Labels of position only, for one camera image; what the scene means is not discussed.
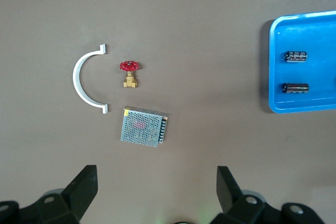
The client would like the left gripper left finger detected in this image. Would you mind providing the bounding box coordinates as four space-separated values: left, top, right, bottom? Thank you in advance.
0 165 99 224

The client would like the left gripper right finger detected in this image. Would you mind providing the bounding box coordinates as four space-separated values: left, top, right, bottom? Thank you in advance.
209 166 328 224

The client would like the dark brown relay block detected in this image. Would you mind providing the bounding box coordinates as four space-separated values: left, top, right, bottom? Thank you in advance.
281 82 310 95

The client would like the small black terminal block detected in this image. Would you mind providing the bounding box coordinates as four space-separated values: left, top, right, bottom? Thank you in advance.
284 50 308 63

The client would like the metal mesh power supply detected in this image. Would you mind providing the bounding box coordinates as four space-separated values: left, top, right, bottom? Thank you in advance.
120 106 169 148

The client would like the white curved pipe clamp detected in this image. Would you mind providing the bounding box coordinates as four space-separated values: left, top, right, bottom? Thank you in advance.
72 44 109 114

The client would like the brass valve red handwheel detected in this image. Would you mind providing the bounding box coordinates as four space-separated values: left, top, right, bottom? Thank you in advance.
119 60 140 89

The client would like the blue plastic tray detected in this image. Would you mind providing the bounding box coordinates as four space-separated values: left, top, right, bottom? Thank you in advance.
268 10 336 114

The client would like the brown table cover sheet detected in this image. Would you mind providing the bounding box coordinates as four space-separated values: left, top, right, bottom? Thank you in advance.
0 0 336 224

